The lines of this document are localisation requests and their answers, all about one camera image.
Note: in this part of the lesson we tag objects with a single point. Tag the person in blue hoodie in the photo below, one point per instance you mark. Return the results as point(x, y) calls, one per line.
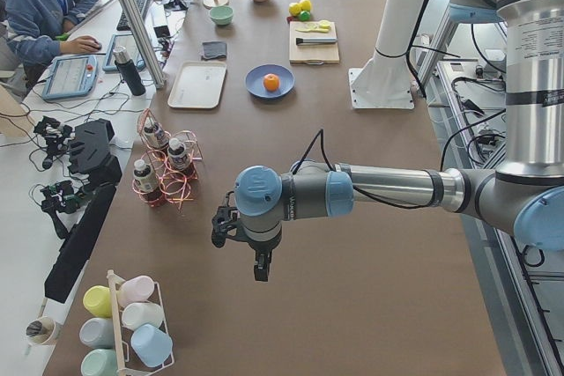
point(35, 29)

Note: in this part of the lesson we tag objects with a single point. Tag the yellow cup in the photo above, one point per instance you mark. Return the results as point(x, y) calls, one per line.
point(97, 301)

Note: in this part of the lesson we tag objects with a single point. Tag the tea bottle middle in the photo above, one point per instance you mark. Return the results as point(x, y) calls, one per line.
point(180, 159)

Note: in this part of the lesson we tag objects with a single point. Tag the yellow plastic knife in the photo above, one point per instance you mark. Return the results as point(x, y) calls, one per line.
point(320, 30)

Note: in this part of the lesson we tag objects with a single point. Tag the blue cup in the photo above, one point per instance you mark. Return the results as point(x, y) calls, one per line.
point(152, 345)

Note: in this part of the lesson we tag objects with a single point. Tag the cream rabbit tray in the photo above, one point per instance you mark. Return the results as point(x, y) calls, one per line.
point(198, 85)

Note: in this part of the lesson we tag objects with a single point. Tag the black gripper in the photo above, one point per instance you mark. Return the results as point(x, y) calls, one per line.
point(263, 250)

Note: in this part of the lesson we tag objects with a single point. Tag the orange fruit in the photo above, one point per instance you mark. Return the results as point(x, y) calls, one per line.
point(271, 82)

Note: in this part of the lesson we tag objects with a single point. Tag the white cup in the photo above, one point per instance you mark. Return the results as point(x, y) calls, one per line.
point(138, 314)

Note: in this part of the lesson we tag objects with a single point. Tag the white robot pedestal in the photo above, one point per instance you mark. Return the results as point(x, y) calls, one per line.
point(385, 80)

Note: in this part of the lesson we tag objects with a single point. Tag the yellow lemon outer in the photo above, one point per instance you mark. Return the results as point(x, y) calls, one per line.
point(305, 5)

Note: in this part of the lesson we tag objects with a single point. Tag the lemon half near board edge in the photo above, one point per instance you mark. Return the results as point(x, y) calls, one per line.
point(324, 24)

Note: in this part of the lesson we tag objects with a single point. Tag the tea bottle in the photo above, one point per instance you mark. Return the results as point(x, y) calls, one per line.
point(180, 159)
point(156, 137)
point(147, 184)

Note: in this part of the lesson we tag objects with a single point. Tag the black water bottle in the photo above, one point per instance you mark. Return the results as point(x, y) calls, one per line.
point(128, 70)

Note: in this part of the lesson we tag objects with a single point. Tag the tea bottle front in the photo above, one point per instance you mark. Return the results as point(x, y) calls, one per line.
point(147, 184)

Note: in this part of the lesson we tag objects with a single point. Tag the green bowl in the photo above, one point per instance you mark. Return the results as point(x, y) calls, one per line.
point(221, 15)

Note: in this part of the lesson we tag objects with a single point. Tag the grey cup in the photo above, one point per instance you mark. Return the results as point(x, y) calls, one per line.
point(97, 333)

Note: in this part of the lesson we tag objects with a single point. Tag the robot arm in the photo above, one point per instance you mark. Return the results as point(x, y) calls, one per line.
point(523, 196)

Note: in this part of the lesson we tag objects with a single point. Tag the blue round plate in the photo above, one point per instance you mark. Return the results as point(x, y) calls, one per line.
point(254, 81)

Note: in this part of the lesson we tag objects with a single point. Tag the wooden cutting board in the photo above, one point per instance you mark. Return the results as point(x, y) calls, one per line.
point(312, 54)

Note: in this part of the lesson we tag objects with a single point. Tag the tea bottle back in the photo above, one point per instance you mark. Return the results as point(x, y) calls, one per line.
point(156, 137)

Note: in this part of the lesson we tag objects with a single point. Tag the steel muddler black tip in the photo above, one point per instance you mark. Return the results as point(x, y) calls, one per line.
point(320, 41)

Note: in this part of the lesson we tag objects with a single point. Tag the copper wire bottle rack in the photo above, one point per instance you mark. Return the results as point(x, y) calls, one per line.
point(175, 185)

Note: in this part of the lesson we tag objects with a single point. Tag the grey folded cloth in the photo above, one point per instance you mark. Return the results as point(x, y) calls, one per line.
point(213, 50)

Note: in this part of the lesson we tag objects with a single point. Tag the blue teach pendant near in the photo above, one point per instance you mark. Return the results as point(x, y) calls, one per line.
point(70, 77)

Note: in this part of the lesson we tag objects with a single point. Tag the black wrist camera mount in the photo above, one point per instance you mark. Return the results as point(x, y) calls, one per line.
point(226, 224)

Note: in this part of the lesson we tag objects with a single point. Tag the green lime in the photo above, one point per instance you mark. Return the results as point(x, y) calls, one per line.
point(304, 16)

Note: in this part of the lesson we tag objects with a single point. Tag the yellow lemon near lime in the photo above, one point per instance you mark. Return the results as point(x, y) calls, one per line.
point(295, 9)

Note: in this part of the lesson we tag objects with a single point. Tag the white cup rack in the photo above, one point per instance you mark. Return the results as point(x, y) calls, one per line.
point(128, 362)

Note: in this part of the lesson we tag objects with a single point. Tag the pink cup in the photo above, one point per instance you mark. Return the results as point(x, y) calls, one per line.
point(137, 289)

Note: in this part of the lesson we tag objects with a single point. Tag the mint green cup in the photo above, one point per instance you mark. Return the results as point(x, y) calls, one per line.
point(99, 362)

